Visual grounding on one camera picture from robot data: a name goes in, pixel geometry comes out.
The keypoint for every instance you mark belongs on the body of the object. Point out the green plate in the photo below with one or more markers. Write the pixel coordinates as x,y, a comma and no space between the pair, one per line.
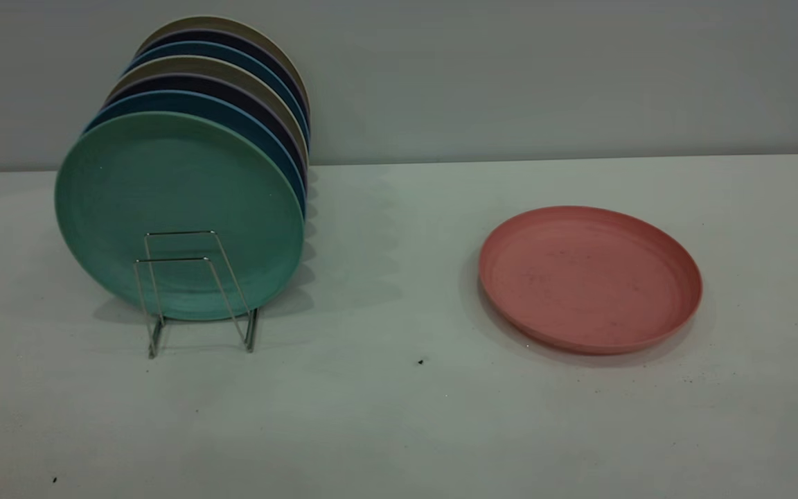
177,187

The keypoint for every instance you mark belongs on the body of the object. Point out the pink plate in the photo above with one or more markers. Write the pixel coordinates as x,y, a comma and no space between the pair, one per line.
586,277

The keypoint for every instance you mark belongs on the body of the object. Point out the dark purple plate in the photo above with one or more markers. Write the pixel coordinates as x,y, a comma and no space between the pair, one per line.
213,35
199,83

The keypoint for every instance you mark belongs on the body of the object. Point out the blue plate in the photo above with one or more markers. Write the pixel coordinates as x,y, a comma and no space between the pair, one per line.
184,102
213,50

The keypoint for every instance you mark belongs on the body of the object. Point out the beige plate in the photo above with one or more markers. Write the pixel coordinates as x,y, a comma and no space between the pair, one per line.
192,65
213,22

